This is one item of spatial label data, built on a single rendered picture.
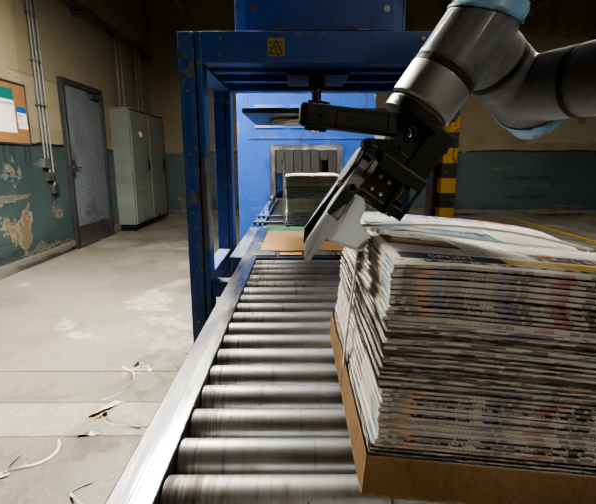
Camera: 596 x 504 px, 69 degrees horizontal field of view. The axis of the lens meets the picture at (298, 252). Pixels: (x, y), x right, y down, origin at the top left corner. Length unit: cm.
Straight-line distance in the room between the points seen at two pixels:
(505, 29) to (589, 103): 11
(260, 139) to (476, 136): 648
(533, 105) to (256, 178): 341
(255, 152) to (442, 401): 355
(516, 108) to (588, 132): 1017
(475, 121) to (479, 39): 918
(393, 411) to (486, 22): 40
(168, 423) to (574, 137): 1029
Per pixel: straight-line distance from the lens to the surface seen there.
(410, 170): 52
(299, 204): 227
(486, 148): 978
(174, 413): 65
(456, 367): 40
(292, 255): 157
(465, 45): 53
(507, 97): 58
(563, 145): 1049
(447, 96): 51
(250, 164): 387
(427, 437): 43
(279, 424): 62
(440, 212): 158
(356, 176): 47
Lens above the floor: 114
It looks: 12 degrees down
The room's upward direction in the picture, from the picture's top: straight up
